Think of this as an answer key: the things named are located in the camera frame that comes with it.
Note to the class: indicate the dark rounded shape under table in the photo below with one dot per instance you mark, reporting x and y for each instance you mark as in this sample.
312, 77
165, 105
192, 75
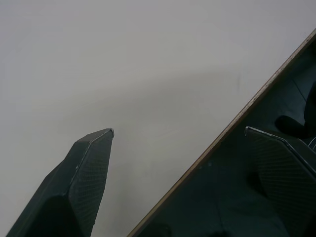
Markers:
300, 121

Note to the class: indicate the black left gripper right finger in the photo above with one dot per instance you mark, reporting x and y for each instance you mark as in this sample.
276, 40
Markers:
284, 172

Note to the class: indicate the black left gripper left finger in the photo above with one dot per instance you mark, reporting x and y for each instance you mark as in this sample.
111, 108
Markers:
74, 187

